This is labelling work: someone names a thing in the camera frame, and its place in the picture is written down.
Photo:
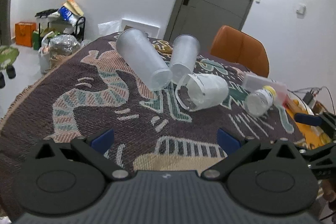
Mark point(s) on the white flat box by wall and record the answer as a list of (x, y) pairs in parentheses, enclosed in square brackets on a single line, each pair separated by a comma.
[(151, 30)]

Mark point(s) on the black power adapter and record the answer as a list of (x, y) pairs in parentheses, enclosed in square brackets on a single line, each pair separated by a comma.
[(309, 98)]

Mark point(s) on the frosted cup lying behind bottle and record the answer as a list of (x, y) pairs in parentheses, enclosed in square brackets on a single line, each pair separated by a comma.
[(252, 82)]

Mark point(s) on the patterned woven blanket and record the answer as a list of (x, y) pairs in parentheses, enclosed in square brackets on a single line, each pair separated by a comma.
[(95, 90)]

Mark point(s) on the orange leather chair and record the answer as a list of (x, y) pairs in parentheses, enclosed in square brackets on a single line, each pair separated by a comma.
[(235, 46)]

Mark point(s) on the clear bottle yellow cap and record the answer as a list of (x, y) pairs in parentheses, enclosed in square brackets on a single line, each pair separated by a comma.
[(258, 102)]

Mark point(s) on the black storage rack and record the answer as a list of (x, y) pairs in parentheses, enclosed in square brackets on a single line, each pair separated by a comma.
[(51, 20)]

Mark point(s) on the short frosted plastic cup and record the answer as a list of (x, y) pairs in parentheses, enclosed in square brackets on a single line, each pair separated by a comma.
[(184, 55)]

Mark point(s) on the white wall switch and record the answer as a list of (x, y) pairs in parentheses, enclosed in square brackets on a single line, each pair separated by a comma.
[(301, 9)]

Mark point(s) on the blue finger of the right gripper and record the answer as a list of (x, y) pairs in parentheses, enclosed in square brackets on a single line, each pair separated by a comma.
[(311, 120)]

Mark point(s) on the tall frosted plastic cup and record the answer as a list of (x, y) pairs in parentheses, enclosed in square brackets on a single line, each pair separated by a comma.
[(135, 48)]

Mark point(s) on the white bowl of oranges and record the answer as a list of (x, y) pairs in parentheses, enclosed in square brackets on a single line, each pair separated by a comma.
[(303, 107)]

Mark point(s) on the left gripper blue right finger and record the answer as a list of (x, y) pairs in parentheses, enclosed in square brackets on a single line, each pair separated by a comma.
[(238, 152)]

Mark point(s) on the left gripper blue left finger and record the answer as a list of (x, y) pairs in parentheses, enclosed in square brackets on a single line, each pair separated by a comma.
[(92, 149)]

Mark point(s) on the clear cup with paper wrap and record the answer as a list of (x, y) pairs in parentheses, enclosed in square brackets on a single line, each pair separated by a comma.
[(200, 91)]

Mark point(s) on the clear plastic bag with jar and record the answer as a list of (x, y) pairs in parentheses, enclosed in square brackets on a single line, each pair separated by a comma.
[(62, 46)]

